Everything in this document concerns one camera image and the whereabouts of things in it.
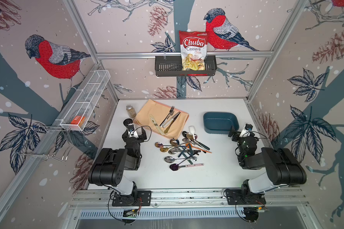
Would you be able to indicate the clear wire wall shelf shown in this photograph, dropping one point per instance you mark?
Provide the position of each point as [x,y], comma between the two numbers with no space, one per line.
[87,100]

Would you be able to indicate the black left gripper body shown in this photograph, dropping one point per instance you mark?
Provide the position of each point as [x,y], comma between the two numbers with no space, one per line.
[129,127]

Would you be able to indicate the gold spoon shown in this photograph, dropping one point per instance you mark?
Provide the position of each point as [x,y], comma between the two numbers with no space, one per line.
[172,150]

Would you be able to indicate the silver spoon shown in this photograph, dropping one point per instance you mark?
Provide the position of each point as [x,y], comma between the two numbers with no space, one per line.
[170,159]

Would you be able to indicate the silver fork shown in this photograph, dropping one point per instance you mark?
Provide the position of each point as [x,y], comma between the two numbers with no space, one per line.
[171,112]

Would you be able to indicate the brown spice jar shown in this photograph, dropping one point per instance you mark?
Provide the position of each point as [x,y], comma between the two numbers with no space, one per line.
[131,111]

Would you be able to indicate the purple spoon pink handle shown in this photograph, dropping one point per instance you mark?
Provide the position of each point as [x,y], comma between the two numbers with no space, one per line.
[176,167]

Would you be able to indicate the orange handled spoon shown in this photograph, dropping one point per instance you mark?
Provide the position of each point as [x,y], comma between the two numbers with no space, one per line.
[204,150]

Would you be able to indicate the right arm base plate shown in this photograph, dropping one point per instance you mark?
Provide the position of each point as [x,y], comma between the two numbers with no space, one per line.
[237,197]

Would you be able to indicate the wire hook rack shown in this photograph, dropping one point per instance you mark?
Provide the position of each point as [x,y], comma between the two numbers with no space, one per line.
[56,145]

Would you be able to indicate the black spoon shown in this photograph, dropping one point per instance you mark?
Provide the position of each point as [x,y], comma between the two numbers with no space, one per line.
[202,145]

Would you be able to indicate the white ceramic spoon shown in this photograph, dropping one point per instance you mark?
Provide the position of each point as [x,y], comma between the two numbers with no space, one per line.
[192,130]

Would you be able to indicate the gold cream handled knife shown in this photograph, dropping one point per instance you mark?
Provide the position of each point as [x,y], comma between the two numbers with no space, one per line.
[156,125]

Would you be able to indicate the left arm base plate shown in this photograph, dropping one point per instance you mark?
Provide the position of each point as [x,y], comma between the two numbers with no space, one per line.
[136,199]

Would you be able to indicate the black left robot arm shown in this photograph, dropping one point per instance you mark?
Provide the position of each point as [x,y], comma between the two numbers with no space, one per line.
[108,168]

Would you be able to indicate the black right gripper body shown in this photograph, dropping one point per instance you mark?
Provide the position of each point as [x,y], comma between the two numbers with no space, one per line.
[238,134]

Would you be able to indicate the black wall basket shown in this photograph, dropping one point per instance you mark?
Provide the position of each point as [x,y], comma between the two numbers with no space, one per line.
[171,66]

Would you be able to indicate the teal plastic storage box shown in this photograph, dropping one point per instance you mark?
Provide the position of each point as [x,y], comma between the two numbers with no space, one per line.
[220,122]

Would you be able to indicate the peach cloth napkin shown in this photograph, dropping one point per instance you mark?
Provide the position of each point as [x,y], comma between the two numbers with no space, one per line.
[159,112]

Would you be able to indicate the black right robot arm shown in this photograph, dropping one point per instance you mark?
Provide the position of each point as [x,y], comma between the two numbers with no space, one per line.
[281,167]

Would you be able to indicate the red Chuba chips bag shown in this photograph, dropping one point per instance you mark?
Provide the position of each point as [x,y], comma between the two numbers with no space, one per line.
[193,46]

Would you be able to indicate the small red box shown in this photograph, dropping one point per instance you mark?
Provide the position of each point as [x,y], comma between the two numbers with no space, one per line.
[78,120]

